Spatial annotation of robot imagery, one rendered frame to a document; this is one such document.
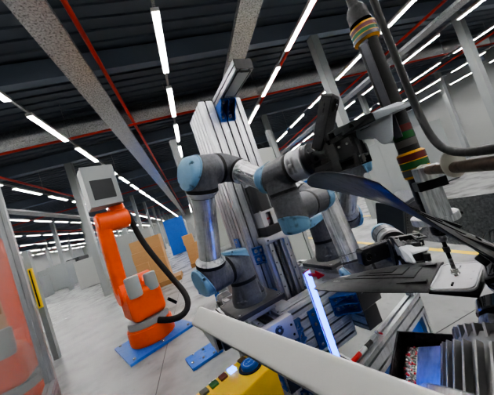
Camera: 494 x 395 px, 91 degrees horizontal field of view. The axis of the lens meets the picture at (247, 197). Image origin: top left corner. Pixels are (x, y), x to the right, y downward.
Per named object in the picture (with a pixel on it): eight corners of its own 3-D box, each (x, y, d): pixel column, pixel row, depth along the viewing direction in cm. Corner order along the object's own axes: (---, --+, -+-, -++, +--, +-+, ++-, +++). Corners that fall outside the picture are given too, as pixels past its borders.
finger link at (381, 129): (423, 130, 39) (368, 152, 46) (409, 96, 39) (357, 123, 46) (415, 131, 37) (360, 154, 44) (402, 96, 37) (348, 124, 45)
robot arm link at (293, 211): (325, 221, 63) (310, 181, 64) (301, 234, 56) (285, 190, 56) (301, 226, 69) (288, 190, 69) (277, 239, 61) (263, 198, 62)
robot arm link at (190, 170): (237, 288, 98) (226, 152, 86) (208, 306, 88) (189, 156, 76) (219, 277, 107) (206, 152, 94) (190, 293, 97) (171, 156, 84)
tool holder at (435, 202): (478, 219, 35) (454, 157, 36) (424, 233, 38) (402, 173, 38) (450, 211, 44) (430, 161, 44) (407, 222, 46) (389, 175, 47)
